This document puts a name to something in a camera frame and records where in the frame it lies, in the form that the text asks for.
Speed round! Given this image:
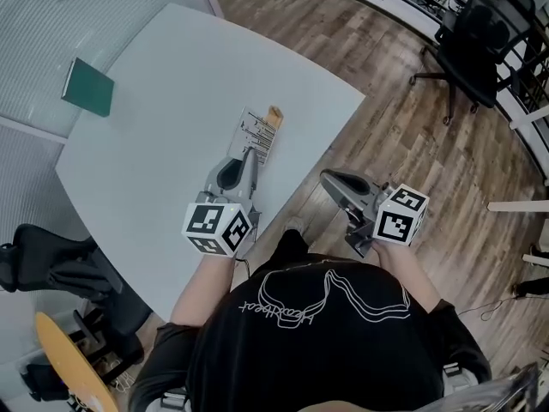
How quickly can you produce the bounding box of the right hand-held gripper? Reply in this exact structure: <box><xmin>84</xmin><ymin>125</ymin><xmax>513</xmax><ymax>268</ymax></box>
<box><xmin>319</xmin><ymin>168</ymin><xmax>431</xmax><ymax>260</ymax></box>

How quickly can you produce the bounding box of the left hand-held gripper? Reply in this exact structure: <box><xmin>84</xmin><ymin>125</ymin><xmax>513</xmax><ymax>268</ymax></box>
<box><xmin>180</xmin><ymin>148</ymin><xmax>263</xmax><ymax>258</ymax></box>

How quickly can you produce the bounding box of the white printed card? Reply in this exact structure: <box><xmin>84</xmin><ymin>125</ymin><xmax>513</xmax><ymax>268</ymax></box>
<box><xmin>226</xmin><ymin>106</ymin><xmax>278</xmax><ymax>168</ymax></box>

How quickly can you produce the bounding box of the wooden card holder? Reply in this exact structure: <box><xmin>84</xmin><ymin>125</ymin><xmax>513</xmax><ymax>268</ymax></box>
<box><xmin>265</xmin><ymin>105</ymin><xmax>286</xmax><ymax>130</ymax></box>

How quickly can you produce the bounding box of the person's right forearm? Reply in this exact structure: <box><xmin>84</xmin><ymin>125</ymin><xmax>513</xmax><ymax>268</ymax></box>
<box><xmin>370</xmin><ymin>239</ymin><xmax>443</xmax><ymax>313</ymax></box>

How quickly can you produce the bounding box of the person's left forearm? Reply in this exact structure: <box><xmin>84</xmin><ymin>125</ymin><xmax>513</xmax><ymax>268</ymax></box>
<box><xmin>168</xmin><ymin>251</ymin><xmax>238</xmax><ymax>330</ymax></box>

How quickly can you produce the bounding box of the person's grey shoe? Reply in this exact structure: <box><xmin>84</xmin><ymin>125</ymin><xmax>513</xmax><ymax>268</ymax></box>
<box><xmin>282</xmin><ymin>215</ymin><xmax>306</xmax><ymax>236</ymax></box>

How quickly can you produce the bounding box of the person's black printed t-shirt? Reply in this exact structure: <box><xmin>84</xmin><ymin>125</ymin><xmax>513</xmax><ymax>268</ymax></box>
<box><xmin>128</xmin><ymin>228</ymin><xmax>493</xmax><ymax>412</ymax></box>

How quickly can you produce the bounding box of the green hardcover book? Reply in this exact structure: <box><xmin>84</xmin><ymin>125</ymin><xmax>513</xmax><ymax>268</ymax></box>
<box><xmin>60</xmin><ymin>57</ymin><xmax>116</xmax><ymax>118</ymax></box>

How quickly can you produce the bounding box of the black mesh office chair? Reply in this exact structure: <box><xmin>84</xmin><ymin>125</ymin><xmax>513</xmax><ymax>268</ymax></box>
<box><xmin>408</xmin><ymin>0</ymin><xmax>538</xmax><ymax>127</ymax></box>

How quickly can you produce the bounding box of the black padded office chair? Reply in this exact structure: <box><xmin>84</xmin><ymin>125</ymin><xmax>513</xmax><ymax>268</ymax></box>
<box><xmin>0</xmin><ymin>222</ymin><xmax>153</xmax><ymax>362</ymax></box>

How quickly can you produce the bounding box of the round yellow stool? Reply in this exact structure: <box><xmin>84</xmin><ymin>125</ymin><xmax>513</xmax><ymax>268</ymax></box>
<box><xmin>34</xmin><ymin>311</ymin><xmax>120</xmax><ymax>412</ymax></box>

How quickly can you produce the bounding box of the clear plastic bag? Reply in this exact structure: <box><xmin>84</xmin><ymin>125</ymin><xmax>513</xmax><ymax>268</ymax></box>
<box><xmin>426</xmin><ymin>361</ymin><xmax>542</xmax><ymax>412</ymax></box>

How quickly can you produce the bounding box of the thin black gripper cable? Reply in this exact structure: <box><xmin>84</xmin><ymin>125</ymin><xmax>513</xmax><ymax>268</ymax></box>
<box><xmin>232</xmin><ymin>212</ymin><xmax>262</xmax><ymax>277</ymax></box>

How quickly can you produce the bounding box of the black floor cable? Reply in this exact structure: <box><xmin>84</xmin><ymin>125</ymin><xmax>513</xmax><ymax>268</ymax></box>
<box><xmin>455</xmin><ymin>294</ymin><xmax>523</xmax><ymax>322</ymax></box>

